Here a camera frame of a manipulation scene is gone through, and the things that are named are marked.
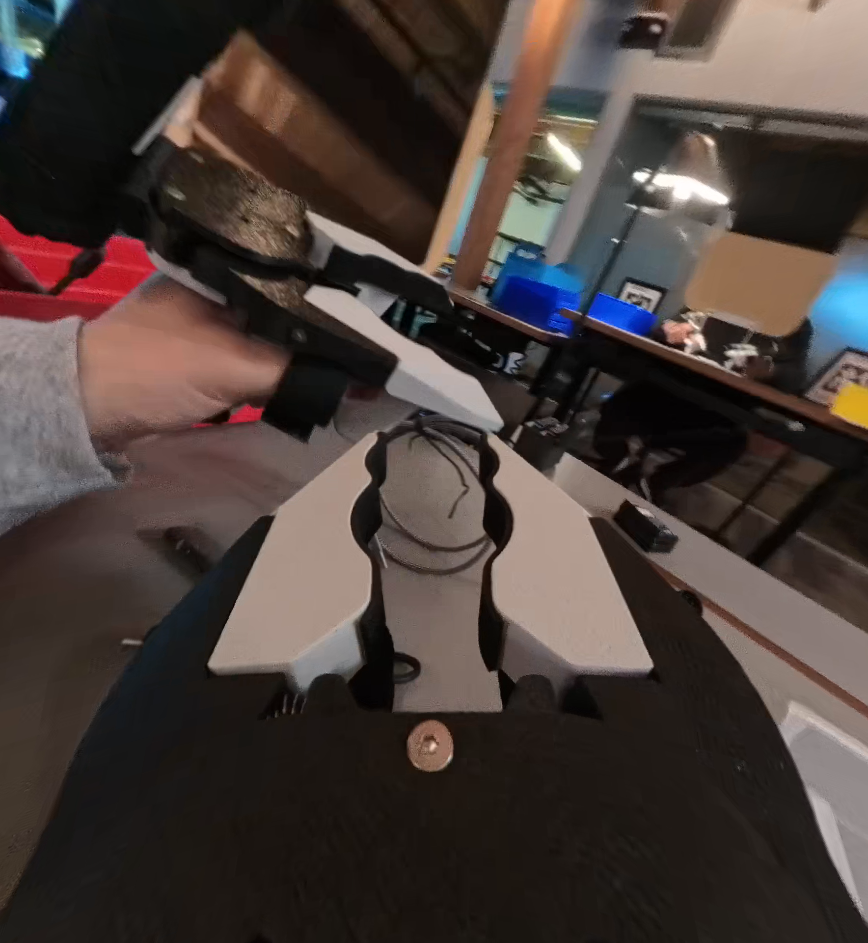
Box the curved wooden frame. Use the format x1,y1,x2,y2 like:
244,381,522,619
132,0,584,290

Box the small blue plastic bin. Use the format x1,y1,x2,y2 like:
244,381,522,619
586,292,659,338

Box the stack of blue bins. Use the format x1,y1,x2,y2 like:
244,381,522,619
490,248,584,319

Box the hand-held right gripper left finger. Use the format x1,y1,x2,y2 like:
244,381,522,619
206,433,398,710

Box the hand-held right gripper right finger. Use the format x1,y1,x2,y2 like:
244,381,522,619
480,433,657,704

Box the framed black-white tag sign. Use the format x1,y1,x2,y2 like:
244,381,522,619
615,277,668,313
804,348,868,408

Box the black wall camera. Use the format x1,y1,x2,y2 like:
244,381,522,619
618,12,671,50

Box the long brown desk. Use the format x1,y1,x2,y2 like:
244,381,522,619
445,283,868,564

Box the red plastic bin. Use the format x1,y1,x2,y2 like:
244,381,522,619
0,205,266,428

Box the person's left forearm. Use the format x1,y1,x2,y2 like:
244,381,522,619
0,315,135,562

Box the black light stand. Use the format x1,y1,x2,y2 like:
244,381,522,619
563,131,734,417

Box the person's left hand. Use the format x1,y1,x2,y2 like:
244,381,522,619
77,289,291,452

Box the clear plastic bin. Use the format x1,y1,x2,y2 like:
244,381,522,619
779,700,868,943

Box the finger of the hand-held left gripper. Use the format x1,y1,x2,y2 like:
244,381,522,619
303,282,506,433
307,214,456,314

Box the thin black cable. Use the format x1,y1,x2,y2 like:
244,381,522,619
374,416,495,686

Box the small black object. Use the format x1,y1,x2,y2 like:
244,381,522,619
613,499,680,555

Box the wall vent grille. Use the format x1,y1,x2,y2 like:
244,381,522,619
655,0,738,60

